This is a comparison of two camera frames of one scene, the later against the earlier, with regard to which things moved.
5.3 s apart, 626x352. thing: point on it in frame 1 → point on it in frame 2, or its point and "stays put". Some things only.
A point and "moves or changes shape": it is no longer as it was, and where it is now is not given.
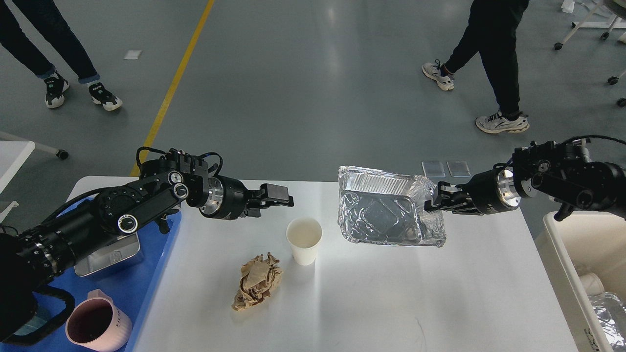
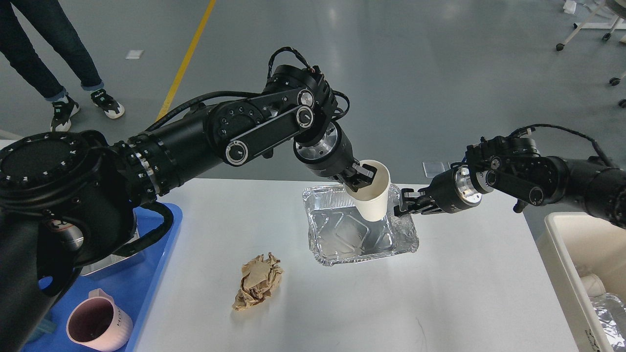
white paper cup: x=304 y=235 → x=370 y=200
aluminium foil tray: x=378 y=207 moves or changes shape
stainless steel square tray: x=121 y=249 stays put
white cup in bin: x=592 y=284 stays put
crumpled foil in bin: x=611 y=312 stays put
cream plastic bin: x=585 y=242 stays put
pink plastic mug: x=95 y=323 stays put
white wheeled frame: x=584 y=23 stays put
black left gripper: x=227 y=198 → x=330 y=155
